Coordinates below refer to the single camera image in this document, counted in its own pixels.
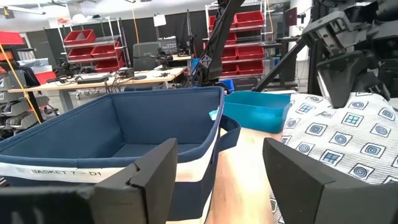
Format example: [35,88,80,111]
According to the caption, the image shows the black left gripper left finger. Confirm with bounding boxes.
[0,138,178,224]

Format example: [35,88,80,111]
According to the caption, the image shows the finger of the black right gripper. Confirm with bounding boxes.
[354,72,391,101]
[316,50,368,109]

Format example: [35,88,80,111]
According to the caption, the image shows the grey striped square-print cloth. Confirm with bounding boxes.
[268,91,398,224]

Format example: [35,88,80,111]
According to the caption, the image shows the black aluminium table frame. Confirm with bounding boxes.
[251,36,325,95]

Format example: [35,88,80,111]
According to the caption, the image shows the wire shelf rack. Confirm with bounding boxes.
[203,0,275,79]
[57,16,132,75]

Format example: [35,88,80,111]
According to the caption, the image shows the blue plastic bin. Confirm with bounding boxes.
[216,78,236,95]

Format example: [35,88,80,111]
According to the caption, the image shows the navy fabric basket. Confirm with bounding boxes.
[0,86,242,224]

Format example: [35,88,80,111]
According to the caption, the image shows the red plastic storage bin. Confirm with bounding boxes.
[221,47,239,62]
[67,46,95,61]
[90,41,124,58]
[236,45,266,60]
[94,57,126,73]
[237,60,266,76]
[234,10,266,29]
[63,29,97,45]

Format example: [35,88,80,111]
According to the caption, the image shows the teal plastic tray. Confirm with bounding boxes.
[223,90,292,135]

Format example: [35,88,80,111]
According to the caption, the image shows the yellow hanging strap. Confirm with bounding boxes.
[0,43,43,124]

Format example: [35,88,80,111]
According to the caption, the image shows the white paper sign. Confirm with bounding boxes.
[152,13,167,27]

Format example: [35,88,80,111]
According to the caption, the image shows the wooden workbench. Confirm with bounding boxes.
[7,66,186,113]

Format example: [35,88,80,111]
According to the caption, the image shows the grey office chair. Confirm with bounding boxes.
[132,41,161,73]

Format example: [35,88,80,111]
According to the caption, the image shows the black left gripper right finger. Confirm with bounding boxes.
[262,137,398,224]

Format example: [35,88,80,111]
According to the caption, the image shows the grey stacked parts bins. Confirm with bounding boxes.
[0,68,51,133]

